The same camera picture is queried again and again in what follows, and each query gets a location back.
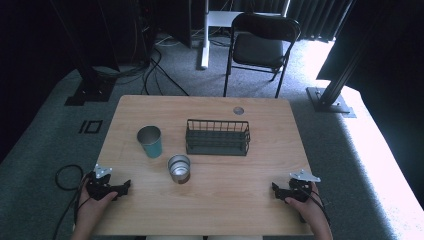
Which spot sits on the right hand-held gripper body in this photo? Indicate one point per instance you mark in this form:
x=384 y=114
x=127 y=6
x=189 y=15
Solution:
x=300 y=190

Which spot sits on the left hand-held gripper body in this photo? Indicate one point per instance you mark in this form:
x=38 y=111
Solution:
x=96 y=188

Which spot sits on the person's left hand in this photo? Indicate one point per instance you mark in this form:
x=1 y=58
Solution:
x=91 y=208

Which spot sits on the person's right hand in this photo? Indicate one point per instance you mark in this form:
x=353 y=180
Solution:
x=308 y=210

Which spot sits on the teal plastic cup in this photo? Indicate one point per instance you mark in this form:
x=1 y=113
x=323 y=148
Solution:
x=151 y=145

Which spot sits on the short silver metal cup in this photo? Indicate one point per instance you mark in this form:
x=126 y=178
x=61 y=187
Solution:
x=179 y=170

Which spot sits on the grey round table grommet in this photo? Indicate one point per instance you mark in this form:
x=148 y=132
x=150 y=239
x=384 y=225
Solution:
x=238 y=110

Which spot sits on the black stand with base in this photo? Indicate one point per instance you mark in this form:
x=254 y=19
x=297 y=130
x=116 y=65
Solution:
x=90 y=90

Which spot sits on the black folding chair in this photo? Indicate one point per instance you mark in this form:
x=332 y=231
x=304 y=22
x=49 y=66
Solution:
x=258 y=50

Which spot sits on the black computer case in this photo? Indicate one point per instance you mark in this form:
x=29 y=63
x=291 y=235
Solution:
x=180 y=23

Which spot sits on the dark curtain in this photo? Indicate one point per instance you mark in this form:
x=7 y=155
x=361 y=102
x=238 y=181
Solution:
x=316 y=20

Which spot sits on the black metal post with base plate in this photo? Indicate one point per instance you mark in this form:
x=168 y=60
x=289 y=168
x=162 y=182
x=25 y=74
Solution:
x=328 y=100

